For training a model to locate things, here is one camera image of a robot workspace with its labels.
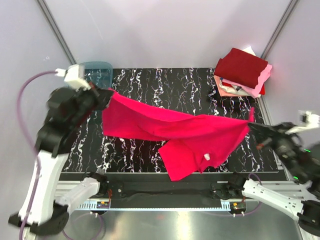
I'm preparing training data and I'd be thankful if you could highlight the light pink folded shirt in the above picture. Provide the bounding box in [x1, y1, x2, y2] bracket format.
[222, 64, 273, 98]

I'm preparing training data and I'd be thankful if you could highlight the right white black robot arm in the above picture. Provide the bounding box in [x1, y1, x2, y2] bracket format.
[227, 119, 320, 237]

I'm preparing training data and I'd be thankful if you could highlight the red folded shirt bottom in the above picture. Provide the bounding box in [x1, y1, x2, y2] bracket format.
[259, 84, 266, 96]

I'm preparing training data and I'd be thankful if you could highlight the dark red folded shirt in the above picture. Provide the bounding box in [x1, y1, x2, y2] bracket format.
[214, 48, 268, 89]

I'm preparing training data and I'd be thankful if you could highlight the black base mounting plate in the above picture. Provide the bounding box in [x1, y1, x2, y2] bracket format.
[82, 172, 257, 210]

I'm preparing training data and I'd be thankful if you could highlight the peach folded shirt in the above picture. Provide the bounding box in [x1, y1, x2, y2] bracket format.
[213, 75, 244, 97]

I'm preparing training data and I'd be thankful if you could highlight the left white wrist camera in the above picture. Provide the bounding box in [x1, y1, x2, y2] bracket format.
[55, 64, 92, 91]

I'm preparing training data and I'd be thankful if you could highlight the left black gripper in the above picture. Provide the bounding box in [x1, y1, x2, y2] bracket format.
[71, 79, 115, 128]

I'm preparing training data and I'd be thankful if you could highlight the bright pink t shirt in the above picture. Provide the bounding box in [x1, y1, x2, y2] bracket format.
[102, 92, 255, 181]

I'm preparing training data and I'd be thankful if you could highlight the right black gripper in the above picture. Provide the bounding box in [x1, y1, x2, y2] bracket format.
[246, 120, 307, 181]

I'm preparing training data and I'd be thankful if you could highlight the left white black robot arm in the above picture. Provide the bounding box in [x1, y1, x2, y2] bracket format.
[8, 87, 114, 237]

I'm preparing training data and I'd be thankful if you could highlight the translucent blue plastic basin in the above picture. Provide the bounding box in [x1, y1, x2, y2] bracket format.
[81, 61, 113, 89]

